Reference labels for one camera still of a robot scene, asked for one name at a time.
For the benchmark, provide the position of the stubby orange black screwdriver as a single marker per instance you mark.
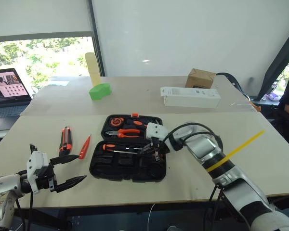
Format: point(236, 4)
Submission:
point(137, 123)

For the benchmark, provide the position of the yellow zip tie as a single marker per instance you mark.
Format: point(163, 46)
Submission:
point(240, 146)

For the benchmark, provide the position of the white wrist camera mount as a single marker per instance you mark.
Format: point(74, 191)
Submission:
point(156, 131)
point(35, 166)

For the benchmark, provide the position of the long white carton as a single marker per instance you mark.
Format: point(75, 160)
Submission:
point(192, 97)

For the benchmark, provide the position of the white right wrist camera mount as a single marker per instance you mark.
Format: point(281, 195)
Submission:
point(156, 131)

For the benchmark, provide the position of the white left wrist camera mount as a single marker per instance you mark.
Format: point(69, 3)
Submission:
point(35, 166)

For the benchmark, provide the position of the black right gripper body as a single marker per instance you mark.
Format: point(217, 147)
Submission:
point(159, 144)

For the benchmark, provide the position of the orange black tape measure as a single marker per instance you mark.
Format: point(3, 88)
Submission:
point(116, 121)

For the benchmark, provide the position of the white roller blind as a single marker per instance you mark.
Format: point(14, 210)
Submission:
point(38, 16)

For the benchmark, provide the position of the beige cylinder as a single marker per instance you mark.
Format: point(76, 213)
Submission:
point(92, 69)

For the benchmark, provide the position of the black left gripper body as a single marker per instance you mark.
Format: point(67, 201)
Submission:
point(44, 179)

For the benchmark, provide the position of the black plastic tool case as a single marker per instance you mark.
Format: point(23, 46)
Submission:
point(127, 166)

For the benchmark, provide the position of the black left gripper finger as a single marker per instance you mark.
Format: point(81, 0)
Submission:
point(65, 158)
point(71, 182)

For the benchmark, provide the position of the orange voltage tester pen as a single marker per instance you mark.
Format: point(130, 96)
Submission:
point(84, 149)

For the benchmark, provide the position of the green plastic block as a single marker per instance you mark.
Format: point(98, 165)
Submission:
point(100, 92)

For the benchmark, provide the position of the open laptop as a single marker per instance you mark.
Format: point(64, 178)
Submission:
point(7, 89)

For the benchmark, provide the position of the black window frame post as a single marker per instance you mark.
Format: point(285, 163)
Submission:
point(96, 36)

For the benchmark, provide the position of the black orange utility knife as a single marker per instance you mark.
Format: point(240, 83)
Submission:
point(65, 142)

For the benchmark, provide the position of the brown cardboard box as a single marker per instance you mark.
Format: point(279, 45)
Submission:
point(200, 78)

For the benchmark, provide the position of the black slanted beam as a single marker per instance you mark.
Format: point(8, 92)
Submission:
point(277, 65)

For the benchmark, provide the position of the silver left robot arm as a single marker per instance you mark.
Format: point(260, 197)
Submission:
point(4, 186)

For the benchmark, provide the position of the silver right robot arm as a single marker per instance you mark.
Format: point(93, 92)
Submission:
point(231, 178)

